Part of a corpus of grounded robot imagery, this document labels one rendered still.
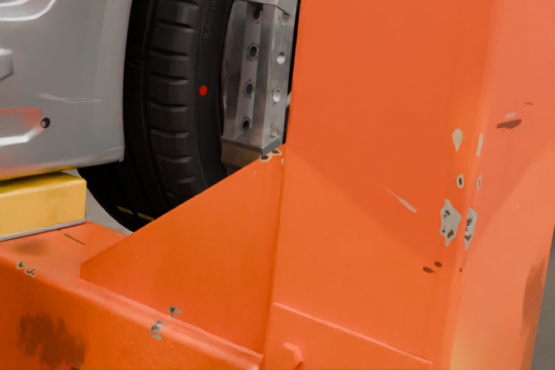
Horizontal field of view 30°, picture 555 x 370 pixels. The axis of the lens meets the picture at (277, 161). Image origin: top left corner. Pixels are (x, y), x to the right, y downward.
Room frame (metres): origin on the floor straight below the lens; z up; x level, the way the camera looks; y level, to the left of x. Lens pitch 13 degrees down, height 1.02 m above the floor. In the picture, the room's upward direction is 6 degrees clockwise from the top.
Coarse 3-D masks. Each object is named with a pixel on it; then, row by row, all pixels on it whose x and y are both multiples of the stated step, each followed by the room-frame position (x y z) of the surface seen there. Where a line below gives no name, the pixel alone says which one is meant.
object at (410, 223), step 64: (320, 0) 0.75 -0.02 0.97; (384, 0) 0.72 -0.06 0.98; (448, 0) 0.69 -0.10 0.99; (512, 0) 0.68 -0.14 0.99; (320, 64) 0.74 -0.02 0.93; (384, 64) 0.71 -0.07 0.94; (448, 64) 0.68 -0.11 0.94; (512, 64) 0.69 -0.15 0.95; (320, 128) 0.74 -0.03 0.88; (384, 128) 0.71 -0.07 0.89; (448, 128) 0.68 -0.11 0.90; (512, 128) 0.70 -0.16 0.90; (320, 192) 0.74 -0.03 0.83; (384, 192) 0.70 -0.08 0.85; (448, 192) 0.67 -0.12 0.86; (512, 192) 0.72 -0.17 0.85; (320, 256) 0.73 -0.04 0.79; (384, 256) 0.70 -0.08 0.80; (448, 256) 0.67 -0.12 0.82; (512, 256) 0.73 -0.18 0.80; (320, 320) 0.72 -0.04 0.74; (384, 320) 0.70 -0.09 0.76; (448, 320) 0.67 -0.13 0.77; (512, 320) 0.75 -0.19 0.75
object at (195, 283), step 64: (256, 192) 0.80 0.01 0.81; (0, 256) 0.96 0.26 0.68; (64, 256) 0.98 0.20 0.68; (128, 256) 0.88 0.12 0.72; (192, 256) 0.84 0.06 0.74; (256, 256) 0.80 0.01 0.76; (0, 320) 0.95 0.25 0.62; (64, 320) 0.90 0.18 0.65; (128, 320) 0.85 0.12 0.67; (192, 320) 0.83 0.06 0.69; (256, 320) 0.79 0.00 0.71
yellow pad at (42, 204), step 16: (32, 176) 1.08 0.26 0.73; (48, 176) 1.09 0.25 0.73; (64, 176) 1.10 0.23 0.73; (0, 192) 1.01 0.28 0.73; (16, 192) 1.02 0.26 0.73; (32, 192) 1.03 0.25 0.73; (48, 192) 1.05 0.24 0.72; (64, 192) 1.07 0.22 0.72; (80, 192) 1.09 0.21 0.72; (0, 208) 1.00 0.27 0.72; (16, 208) 1.02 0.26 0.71; (32, 208) 1.03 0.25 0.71; (48, 208) 1.05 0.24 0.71; (64, 208) 1.07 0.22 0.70; (80, 208) 1.09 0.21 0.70; (0, 224) 1.00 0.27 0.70; (16, 224) 1.02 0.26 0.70; (32, 224) 1.03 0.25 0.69; (48, 224) 1.05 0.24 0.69; (64, 224) 1.07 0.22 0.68; (80, 224) 1.09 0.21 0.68; (0, 240) 1.00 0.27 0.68
